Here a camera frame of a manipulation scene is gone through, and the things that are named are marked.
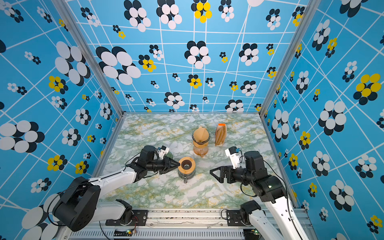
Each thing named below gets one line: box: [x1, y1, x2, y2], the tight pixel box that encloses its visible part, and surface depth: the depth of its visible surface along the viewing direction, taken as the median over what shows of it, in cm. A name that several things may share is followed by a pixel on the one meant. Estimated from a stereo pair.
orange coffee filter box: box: [215, 123, 228, 147], surface depth 101 cm
